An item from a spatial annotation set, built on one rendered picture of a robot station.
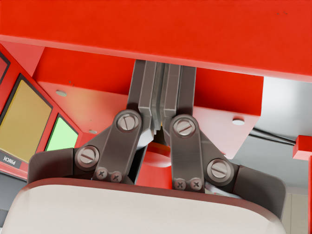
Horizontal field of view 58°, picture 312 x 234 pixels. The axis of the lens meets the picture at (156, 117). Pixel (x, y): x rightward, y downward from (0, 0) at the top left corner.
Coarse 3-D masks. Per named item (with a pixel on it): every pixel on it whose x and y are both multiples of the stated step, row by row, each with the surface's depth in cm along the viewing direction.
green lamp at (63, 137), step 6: (60, 120) 24; (60, 126) 24; (66, 126) 25; (54, 132) 23; (60, 132) 24; (66, 132) 25; (72, 132) 26; (54, 138) 23; (60, 138) 24; (66, 138) 25; (72, 138) 27; (54, 144) 23; (60, 144) 24; (66, 144) 26; (72, 144) 27
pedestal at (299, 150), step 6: (300, 138) 203; (306, 138) 202; (300, 144) 201; (306, 144) 200; (294, 150) 212; (300, 150) 199; (306, 150) 198; (294, 156) 213; (300, 156) 210; (306, 156) 207
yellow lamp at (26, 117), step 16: (16, 96) 18; (32, 96) 19; (16, 112) 18; (32, 112) 20; (48, 112) 22; (0, 128) 17; (16, 128) 18; (32, 128) 20; (0, 144) 17; (16, 144) 18; (32, 144) 20
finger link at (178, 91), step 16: (176, 80) 12; (192, 80) 13; (176, 96) 12; (192, 96) 13; (160, 112) 12; (176, 112) 12; (192, 112) 12; (208, 144) 12; (208, 160) 11; (224, 160) 11; (208, 176) 11; (224, 176) 11
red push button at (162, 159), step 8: (160, 136) 22; (152, 144) 21; (160, 144) 21; (152, 152) 21; (160, 152) 21; (168, 152) 21; (144, 160) 22; (152, 160) 22; (160, 160) 21; (168, 160) 21
